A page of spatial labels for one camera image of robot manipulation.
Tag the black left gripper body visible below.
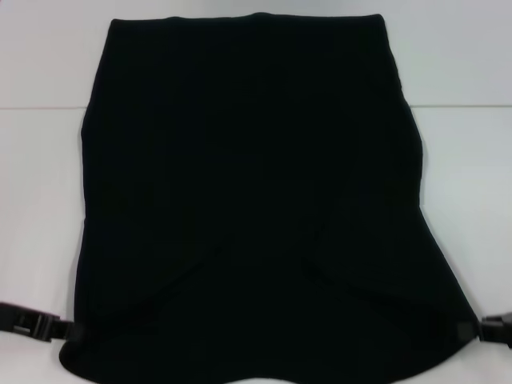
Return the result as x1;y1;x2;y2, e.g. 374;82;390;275
0;302;62;334

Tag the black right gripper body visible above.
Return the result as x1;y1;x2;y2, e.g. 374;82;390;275
482;310;512;343

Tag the black t-shirt with FREE print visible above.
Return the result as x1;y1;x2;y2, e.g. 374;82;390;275
58;13;479;384

